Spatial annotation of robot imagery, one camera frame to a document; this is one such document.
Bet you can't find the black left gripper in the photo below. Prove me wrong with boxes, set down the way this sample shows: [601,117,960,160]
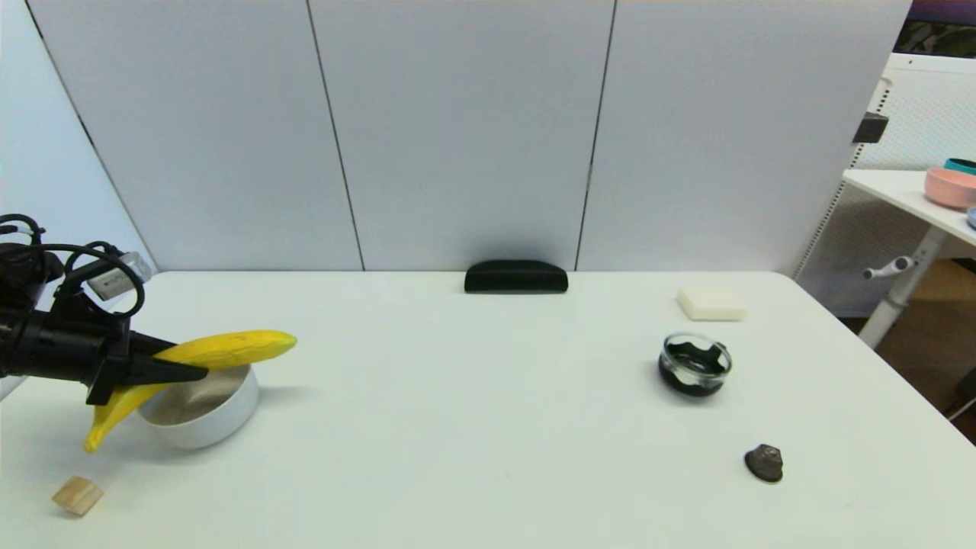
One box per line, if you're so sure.
[23,310,209,406]

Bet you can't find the yellow banana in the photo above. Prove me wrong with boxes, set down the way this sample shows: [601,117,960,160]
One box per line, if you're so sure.
[85,329,298,453]

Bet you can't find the beige round bowl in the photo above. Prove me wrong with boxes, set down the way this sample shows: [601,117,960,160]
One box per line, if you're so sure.
[139,364,259,450]

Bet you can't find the pink bowl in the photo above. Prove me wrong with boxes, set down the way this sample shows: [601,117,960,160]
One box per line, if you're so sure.
[926,166,976,210]

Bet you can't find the small wooden block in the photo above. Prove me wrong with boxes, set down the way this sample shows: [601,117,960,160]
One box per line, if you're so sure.
[52,477,104,517]

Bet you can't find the black oblong case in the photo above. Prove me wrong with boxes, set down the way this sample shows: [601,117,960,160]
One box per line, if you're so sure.
[464,259,570,294]

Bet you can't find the glass cup with black liquid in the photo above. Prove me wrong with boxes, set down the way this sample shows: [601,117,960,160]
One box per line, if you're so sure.
[659,332,734,398]

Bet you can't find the white soap bar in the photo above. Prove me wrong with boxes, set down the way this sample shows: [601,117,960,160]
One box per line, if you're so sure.
[678,286,749,321]

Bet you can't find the small dark brown shell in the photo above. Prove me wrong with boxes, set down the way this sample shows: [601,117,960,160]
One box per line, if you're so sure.
[745,445,785,484]

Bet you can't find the black partition clamp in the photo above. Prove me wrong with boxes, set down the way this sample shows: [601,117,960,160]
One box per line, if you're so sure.
[854,111,891,143]

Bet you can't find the white side table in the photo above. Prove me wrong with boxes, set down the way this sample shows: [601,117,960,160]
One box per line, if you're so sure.
[844,168,976,348]

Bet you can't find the white pegboard panel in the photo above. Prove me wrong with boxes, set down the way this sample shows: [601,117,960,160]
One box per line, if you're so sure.
[793,51,976,317]

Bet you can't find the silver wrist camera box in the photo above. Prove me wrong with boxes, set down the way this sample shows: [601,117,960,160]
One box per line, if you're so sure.
[86,252,153,301]

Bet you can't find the black cable bundle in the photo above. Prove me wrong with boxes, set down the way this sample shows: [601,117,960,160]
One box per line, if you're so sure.
[0,214,146,319]

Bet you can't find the white table crank handle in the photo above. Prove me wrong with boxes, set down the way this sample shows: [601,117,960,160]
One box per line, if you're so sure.
[864,255,914,280]

